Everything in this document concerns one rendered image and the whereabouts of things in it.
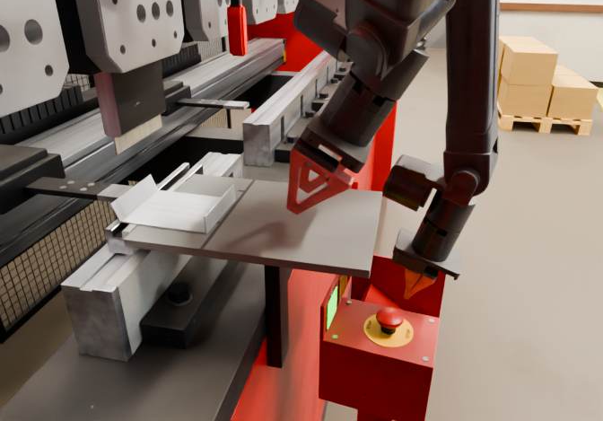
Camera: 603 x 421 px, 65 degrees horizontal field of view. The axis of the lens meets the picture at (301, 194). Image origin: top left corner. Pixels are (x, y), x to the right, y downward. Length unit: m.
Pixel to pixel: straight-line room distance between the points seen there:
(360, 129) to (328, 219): 0.13
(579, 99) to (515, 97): 0.48
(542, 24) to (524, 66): 1.90
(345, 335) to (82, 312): 0.36
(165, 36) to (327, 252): 0.28
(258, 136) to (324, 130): 0.55
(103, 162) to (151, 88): 0.36
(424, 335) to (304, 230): 0.29
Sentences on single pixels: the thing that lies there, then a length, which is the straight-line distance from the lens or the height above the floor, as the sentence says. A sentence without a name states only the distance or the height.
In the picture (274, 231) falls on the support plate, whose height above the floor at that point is 1.00.
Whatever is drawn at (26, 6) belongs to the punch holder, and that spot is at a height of 1.24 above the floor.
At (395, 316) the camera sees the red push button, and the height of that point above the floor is 0.81.
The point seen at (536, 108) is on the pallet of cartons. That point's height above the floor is 0.20.
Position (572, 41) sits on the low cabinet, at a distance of 6.21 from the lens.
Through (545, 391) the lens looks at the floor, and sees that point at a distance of 1.86.
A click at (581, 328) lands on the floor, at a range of 2.18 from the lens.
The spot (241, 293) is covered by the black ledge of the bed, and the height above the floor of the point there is 0.88.
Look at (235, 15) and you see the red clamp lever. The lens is 0.66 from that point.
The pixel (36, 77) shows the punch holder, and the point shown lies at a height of 1.19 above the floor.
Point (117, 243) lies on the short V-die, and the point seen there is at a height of 0.98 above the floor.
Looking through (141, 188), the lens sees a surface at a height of 1.02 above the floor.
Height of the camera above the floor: 1.26
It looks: 26 degrees down
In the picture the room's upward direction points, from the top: straight up
